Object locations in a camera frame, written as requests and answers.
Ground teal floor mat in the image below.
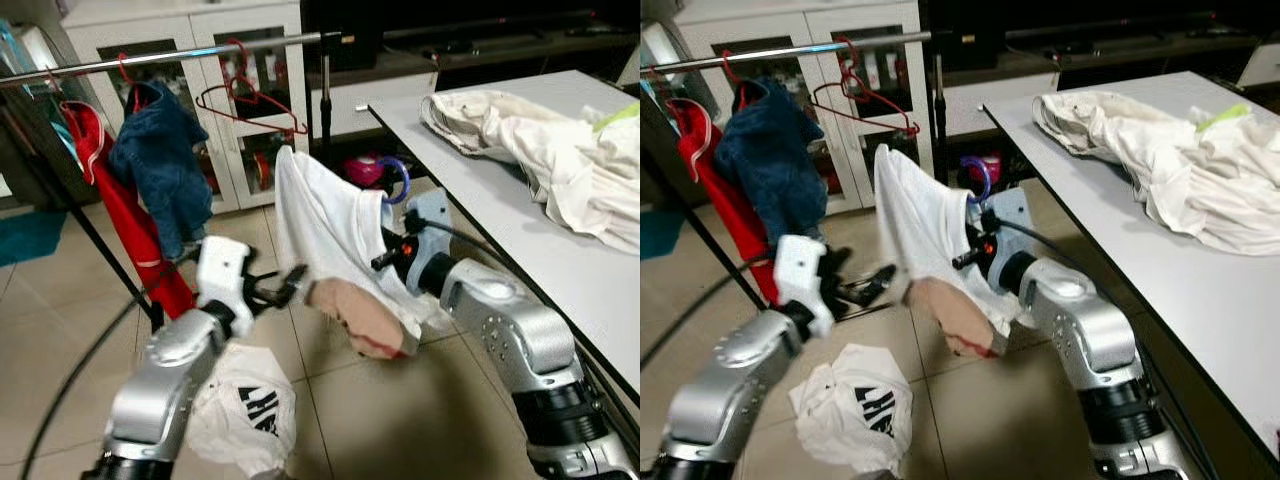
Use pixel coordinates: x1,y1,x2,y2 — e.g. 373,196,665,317
640,208,687,259
0,210,69,267

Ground empty red wire hanger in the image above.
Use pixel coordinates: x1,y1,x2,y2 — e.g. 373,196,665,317
810,35,921,138
195,38,309,136

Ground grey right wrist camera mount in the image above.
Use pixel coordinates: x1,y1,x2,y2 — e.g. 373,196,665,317
985,185,1036,259
405,188,453,253

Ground white table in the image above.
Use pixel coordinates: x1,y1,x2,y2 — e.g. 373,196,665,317
983,70,1280,471
368,68,641,406

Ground blue denim jacket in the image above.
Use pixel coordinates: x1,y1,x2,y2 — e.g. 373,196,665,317
713,78,823,246
108,80,214,263

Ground white and pink garment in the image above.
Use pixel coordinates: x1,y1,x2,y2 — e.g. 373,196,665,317
273,145,453,361
873,145,1033,361

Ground white T-shirt black print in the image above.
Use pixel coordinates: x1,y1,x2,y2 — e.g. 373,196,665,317
185,345,299,479
788,343,914,477

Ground magenta bag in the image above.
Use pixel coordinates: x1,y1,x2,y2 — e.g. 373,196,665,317
968,150,1006,186
343,155,393,193

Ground cream white clothes pile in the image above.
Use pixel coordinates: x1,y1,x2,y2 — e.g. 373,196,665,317
1033,90,1280,258
420,88,641,256

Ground white glass-door cabinet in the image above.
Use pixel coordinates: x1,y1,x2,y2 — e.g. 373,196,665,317
60,0,313,216
672,0,936,214

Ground yellow-green cloth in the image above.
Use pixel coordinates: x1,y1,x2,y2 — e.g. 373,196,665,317
1195,102,1253,134
590,100,641,133

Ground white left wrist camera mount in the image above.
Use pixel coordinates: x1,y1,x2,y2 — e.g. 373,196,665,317
195,237,253,313
775,235,829,338

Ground red garment white trim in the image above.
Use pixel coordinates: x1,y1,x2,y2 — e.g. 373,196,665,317
60,100,198,323
665,97,783,306

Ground black metal clothes rack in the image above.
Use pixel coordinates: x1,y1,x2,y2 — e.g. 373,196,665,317
0,30,356,336
640,28,951,311

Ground red hanger under denim jacket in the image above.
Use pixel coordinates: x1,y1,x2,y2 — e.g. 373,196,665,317
115,52,146,111
722,50,751,106

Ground purple plastic hanger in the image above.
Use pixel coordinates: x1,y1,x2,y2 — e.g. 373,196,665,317
960,155,994,206
375,155,413,206

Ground black shelf unit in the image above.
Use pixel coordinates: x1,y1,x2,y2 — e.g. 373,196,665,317
925,0,1280,91
300,0,641,91

